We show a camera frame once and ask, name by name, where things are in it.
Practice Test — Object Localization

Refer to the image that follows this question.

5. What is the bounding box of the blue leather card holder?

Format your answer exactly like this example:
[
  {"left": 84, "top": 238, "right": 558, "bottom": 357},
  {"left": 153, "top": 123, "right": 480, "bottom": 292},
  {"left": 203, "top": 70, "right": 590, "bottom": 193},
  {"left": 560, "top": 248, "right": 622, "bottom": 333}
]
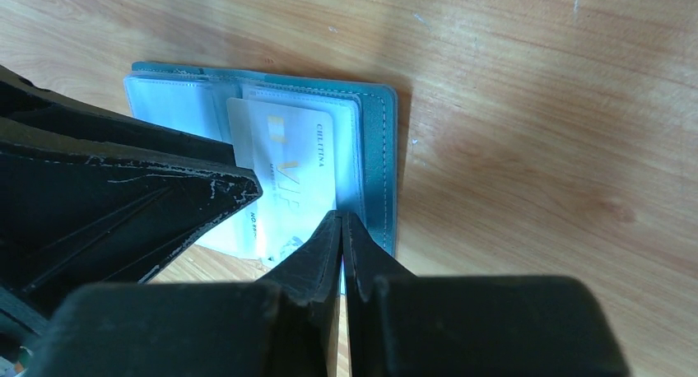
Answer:
[{"left": 124, "top": 62, "right": 398, "bottom": 267}]

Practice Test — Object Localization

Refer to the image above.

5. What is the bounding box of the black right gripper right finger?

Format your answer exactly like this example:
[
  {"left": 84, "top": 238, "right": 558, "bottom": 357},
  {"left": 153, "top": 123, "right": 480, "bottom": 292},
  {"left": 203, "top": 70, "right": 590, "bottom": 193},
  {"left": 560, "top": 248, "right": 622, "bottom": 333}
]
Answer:
[{"left": 342, "top": 213, "right": 631, "bottom": 376}]

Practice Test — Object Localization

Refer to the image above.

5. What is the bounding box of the white card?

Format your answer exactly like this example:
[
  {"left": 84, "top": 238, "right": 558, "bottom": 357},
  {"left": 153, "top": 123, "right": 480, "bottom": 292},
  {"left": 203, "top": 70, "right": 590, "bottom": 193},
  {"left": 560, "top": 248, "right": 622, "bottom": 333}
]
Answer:
[{"left": 226, "top": 98, "right": 336, "bottom": 266}]

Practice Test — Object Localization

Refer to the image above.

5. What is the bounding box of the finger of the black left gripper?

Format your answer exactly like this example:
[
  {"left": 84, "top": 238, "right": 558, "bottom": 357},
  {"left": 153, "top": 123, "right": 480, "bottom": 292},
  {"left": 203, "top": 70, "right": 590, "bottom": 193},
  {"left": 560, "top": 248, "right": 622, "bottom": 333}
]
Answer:
[
  {"left": 1, "top": 119, "right": 262, "bottom": 318},
  {"left": 1, "top": 67, "right": 235, "bottom": 165}
]

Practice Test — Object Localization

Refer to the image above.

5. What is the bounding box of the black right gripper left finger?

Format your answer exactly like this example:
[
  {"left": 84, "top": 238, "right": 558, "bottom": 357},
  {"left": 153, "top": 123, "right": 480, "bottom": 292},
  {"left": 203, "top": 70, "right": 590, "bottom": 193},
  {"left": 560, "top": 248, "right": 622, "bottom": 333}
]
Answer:
[{"left": 26, "top": 212, "right": 342, "bottom": 376}]

